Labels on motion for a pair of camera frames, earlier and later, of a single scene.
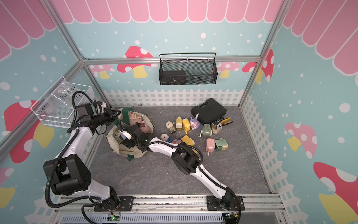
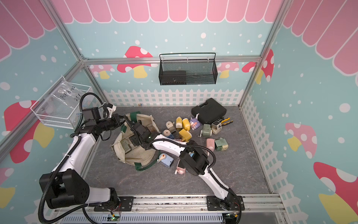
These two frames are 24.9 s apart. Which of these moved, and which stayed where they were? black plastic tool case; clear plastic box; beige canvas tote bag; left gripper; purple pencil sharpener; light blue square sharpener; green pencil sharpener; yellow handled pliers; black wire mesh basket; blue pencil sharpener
Moved: blue pencil sharpener; left gripper; beige canvas tote bag; light blue square sharpener
Stayed: purple pencil sharpener; black wire mesh basket; green pencil sharpener; black plastic tool case; yellow handled pliers; clear plastic box
